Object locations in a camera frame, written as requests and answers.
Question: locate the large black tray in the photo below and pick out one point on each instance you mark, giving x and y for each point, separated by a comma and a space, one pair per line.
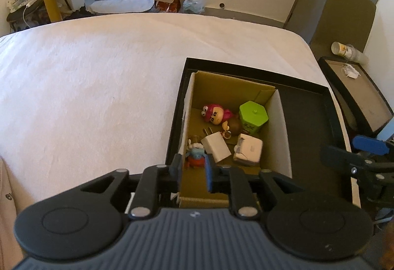
307, 122

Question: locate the white plug charger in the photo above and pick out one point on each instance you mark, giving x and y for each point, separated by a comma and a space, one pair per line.
215, 146

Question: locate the large cardboard sheet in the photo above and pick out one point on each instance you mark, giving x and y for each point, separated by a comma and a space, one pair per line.
341, 11

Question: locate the brown round figurine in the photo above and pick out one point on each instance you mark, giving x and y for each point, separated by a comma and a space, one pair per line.
235, 126

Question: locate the green hexagonal box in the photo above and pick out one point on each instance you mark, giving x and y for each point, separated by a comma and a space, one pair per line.
254, 116

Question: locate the printed paper cup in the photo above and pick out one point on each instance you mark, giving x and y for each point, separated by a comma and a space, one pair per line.
341, 49

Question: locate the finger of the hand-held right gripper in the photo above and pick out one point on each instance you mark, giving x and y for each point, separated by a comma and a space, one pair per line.
369, 145
338, 159

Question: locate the white floor mat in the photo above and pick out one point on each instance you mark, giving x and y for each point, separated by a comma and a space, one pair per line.
120, 6

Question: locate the white cube robot toy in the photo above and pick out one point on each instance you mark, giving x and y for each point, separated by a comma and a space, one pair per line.
251, 148

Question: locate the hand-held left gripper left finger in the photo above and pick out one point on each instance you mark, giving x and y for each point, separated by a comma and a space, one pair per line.
176, 171

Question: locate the small cardboard box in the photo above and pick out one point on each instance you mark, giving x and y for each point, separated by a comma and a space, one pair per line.
221, 88

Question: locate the pale pink cloth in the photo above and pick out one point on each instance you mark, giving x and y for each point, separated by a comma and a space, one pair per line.
6, 211

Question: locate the pink figurine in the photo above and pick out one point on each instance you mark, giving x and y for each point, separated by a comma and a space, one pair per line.
214, 114

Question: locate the white face mask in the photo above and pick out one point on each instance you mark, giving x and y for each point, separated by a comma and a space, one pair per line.
350, 71

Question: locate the clear plastic bag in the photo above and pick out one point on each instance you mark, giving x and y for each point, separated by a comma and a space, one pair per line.
194, 4

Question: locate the black frame with brown base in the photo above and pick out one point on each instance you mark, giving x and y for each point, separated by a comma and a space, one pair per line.
363, 97

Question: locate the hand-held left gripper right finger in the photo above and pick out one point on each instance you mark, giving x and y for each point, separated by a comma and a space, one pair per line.
209, 174

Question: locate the stack of clear cups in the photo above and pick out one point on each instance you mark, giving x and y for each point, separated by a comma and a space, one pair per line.
359, 56

